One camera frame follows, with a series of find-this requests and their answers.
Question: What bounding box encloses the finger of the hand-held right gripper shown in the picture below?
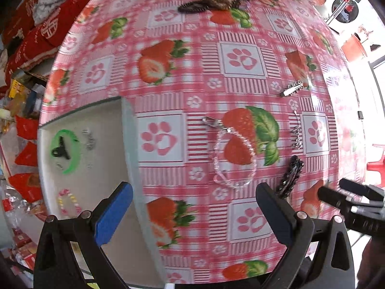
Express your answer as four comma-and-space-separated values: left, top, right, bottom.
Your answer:
339, 178, 385, 201
318, 186, 349, 210

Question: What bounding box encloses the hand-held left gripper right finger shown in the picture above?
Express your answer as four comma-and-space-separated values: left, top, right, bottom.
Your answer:
255, 182, 354, 289

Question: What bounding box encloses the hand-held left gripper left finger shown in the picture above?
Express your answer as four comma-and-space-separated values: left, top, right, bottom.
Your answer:
34, 181, 133, 289

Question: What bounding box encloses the white tray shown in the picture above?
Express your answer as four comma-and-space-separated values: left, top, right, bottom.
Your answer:
38, 96, 167, 289

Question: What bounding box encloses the colourful beaded bracelet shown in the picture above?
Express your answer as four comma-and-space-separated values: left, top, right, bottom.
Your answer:
57, 188, 82, 219

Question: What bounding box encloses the green bangle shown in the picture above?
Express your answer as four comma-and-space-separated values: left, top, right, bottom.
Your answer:
49, 129, 82, 175

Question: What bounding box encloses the silver hairpin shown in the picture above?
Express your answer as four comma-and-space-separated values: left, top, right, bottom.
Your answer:
82, 128, 97, 151

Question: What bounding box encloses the dark claw clip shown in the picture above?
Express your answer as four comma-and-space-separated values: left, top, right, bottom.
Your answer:
51, 136, 71, 160

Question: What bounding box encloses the person's right forearm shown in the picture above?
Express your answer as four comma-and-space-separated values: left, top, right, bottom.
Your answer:
356, 235, 385, 289

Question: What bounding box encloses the red plastic stool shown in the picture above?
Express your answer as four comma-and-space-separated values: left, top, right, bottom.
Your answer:
367, 143, 385, 184

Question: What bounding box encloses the black lace hair clip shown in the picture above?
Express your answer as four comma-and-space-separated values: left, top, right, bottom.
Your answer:
276, 155, 304, 199

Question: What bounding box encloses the pile of red packets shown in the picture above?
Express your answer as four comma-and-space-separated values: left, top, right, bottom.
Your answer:
0, 114, 45, 205

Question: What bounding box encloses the silver hair clip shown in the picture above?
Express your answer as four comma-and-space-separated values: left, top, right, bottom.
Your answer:
279, 80, 304, 97

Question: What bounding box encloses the strawberry printed pink tablecloth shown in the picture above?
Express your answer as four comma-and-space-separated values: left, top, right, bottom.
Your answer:
38, 0, 369, 285

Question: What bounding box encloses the red bucket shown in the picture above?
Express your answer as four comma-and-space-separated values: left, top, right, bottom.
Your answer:
341, 33, 367, 61

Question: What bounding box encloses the pile of cluttered boxes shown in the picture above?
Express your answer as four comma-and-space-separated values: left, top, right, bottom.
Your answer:
0, 69, 45, 121

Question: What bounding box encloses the pair of shoes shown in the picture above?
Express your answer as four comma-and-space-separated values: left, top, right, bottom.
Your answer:
355, 26, 382, 52

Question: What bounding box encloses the silver chain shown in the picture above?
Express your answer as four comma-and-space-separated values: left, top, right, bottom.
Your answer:
290, 111, 304, 149

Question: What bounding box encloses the clear crystal bracelet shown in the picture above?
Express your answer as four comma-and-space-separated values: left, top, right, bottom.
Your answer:
202, 116, 257, 189

